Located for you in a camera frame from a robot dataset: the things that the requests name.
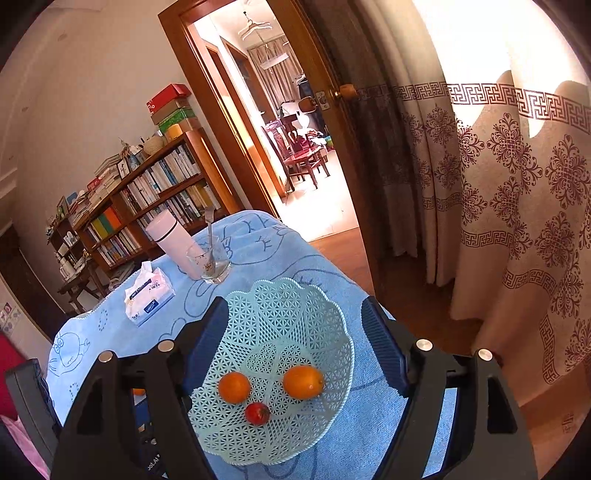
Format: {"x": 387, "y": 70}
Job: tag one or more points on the clear glass cup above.
{"x": 214, "y": 267}

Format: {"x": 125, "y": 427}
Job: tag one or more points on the pink thermos bottle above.
{"x": 171, "y": 240}

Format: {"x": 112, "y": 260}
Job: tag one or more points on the light blue plastic lattice basket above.
{"x": 277, "y": 332}

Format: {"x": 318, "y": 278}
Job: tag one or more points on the small wooden side shelf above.
{"x": 69, "y": 258}

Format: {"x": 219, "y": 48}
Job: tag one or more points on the pile of stacked books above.
{"x": 99, "y": 182}

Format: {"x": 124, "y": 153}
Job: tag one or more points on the clothes hanger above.
{"x": 251, "y": 25}

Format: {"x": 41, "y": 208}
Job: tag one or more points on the dark wooden table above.
{"x": 307, "y": 159}

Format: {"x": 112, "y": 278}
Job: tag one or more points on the metal spoon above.
{"x": 210, "y": 230}

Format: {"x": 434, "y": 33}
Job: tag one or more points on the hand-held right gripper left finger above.
{"x": 207, "y": 344}

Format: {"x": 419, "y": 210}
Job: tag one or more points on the dark wooden chair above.
{"x": 288, "y": 141}

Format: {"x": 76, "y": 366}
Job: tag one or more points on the woven bowl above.
{"x": 154, "y": 145}

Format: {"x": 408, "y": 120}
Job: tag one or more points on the red cloth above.
{"x": 11, "y": 369}

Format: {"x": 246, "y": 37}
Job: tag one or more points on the patterned curtain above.
{"x": 521, "y": 207}
{"x": 397, "y": 161}

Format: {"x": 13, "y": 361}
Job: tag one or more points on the white blue tissue pack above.
{"x": 147, "y": 295}

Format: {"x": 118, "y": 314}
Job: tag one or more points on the light blue printed tablecloth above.
{"x": 300, "y": 258}

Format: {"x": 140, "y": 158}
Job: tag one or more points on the small picture frame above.
{"x": 123, "y": 168}

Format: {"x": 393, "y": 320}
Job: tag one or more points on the rows of shelved books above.
{"x": 175, "y": 166}

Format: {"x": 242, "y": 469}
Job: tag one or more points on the wooden bookshelf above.
{"x": 138, "y": 171}

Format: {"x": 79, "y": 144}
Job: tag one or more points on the yellow container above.
{"x": 173, "y": 132}

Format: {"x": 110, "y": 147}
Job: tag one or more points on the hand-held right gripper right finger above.
{"x": 381, "y": 346}

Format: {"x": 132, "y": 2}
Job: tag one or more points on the pink cloth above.
{"x": 21, "y": 443}

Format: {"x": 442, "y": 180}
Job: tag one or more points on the red cardboard box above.
{"x": 168, "y": 96}

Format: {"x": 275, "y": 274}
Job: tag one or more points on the wooden door frame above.
{"x": 203, "y": 92}

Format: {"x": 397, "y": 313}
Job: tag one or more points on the red cherry tomato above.
{"x": 257, "y": 413}

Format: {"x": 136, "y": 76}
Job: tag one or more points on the wooden door knob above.
{"x": 306, "y": 104}
{"x": 346, "y": 91}

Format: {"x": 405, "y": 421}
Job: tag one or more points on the brown wooden door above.
{"x": 341, "y": 161}

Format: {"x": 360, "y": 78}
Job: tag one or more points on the beige balcony curtain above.
{"x": 277, "y": 69}

